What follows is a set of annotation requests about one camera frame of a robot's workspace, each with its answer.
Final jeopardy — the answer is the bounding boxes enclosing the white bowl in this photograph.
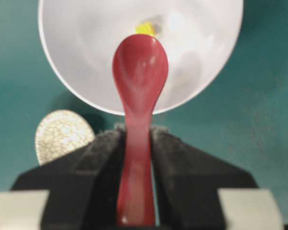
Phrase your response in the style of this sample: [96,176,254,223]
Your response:
[37,0,244,115]

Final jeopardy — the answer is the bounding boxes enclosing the green table mat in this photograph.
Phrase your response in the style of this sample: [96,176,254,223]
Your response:
[0,0,288,224]

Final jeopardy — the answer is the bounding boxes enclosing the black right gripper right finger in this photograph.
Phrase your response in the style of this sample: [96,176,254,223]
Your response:
[147,126,285,230]

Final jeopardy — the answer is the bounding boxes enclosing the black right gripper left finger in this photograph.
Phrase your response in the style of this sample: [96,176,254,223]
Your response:
[0,124,126,230]

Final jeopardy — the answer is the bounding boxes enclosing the yellow hexagonal prism block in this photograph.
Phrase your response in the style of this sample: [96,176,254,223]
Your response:
[135,21,156,37]

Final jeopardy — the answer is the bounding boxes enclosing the red plastic spoon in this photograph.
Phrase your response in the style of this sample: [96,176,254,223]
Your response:
[112,34,168,226]

